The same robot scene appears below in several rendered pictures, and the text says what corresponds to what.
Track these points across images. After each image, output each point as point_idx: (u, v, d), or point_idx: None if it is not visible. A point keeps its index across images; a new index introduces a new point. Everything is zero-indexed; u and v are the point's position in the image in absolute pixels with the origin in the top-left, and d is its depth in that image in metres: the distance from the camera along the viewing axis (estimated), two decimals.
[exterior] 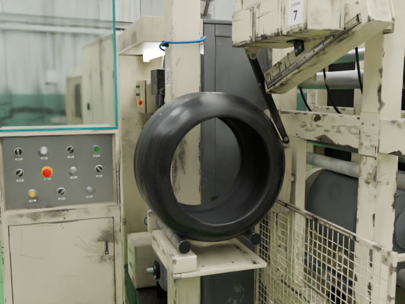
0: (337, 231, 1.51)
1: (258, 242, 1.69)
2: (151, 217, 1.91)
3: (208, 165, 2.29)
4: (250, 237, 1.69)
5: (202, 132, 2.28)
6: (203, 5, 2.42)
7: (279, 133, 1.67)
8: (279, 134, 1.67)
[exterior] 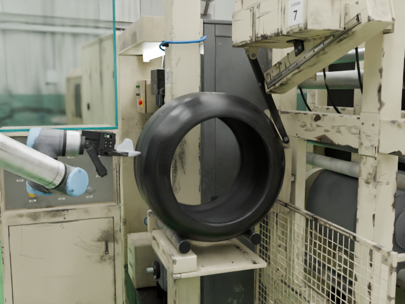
0: (337, 231, 1.51)
1: (258, 242, 1.69)
2: (151, 217, 1.91)
3: (208, 165, 2.29)
4: (250, 237, 1.69)
5: (202, 132, 2.28)
6: (203, 5, 2.42)
7: (279, 133, 1.67)
8: (279, 134, 1.67)
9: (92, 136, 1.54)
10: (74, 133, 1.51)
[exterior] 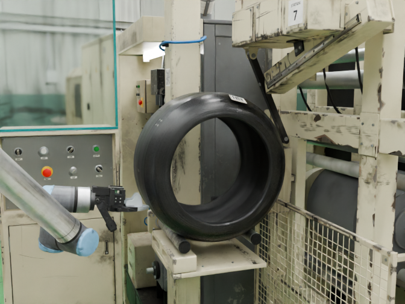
0: (337, 231, 1.51)
1: (257, 235, 1.69)
2: (151, 217, 1.91)
3: (208, 165, 2.29)
4: (258, 242, 1.70)
5: (202, 132, 2.28)
6: (203, 5, 2.42)
7: (240, 99, 1.60)
8: (241, 99, 1.60)
9: (102, 192, 1.57)
10: (85, 190, 1.55)
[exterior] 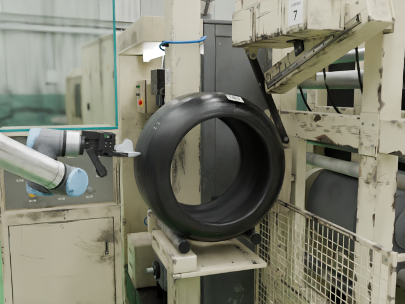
0: (337, 231, 1.51)
1: (259, 236, 1.69)
2: (151, 217, 1.91)
3: (208, 165, 2.29)
4: (255, 243, 1.70)
5: (202, 132, 2.28)
6: (203, 5, 2.42)
7: (236, 98, 1.60)
8: (238, 99, 1.60)
9: (92, 136, 1.54)
10: (74, 133, 1.51)
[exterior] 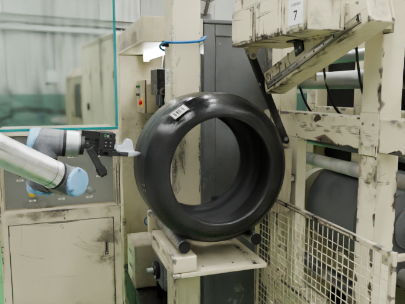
0: (337, 231, 1.51)
1: (252, 239, 1.68)
2: (151, 217, 1.91)
3: (208, 165, 2.29)
4: (259, 234, 1.70)
5: (202, 132, 2.28)
6: (203, 5, 2.42)
7: (181, 110, 1.54)
8: (182, 110, 1.54)
9: (92, 136, 1.54)
10: (74, 133, 1.51)
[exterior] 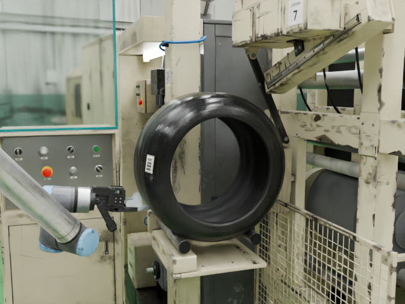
0: (337, 231, 1.51)
1: (259, 241, 1.69)
2: (151, 217, 1.91)
3: (208, 165, 2.29)
4: (250, 240, 1.69)
5: (202, 132, 2.28)
6: (203, 5, 2.42)
7: (150, 161, 1.53)
8: (150, 160, 1.53)
9: (102, 192, 1.57)
10: (85, 190, 1.55)
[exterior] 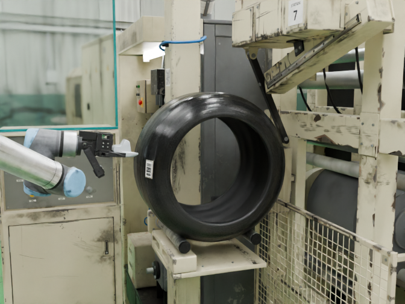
0: (337, 231, 1.51)
1: (257, 243, 1.69)
2: (151, 217, 1.91)
3: (208, 165, 2.29)
4: (251, 235, 1.69)
5: (202, 132, 2.28)
6: (203, 5, 2.42)
7: (149, 167, 1.53)
8: (149, 166, 1.53)
9: (89, 136, 1.53)
10: (71, 133, 1.51)
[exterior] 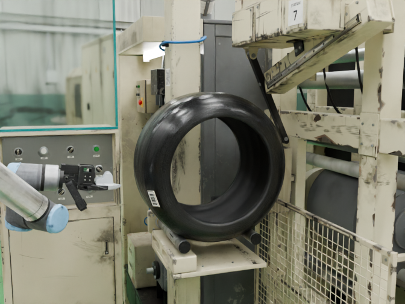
0: (337, 231, 1.51)
1: (260, 239, 1.69)
2: (151, 217, 1.91)
3: (208, 165, 2.29)
4: (251, 242, 1.69)
5: (202, 132, 2.28)
6: (203, 5, 2.42)
7: (152, 197, 1.55)
8: (152, 195, 1.54)
9: (71, 170, 1.53)
10: (53, 167, 1.51)
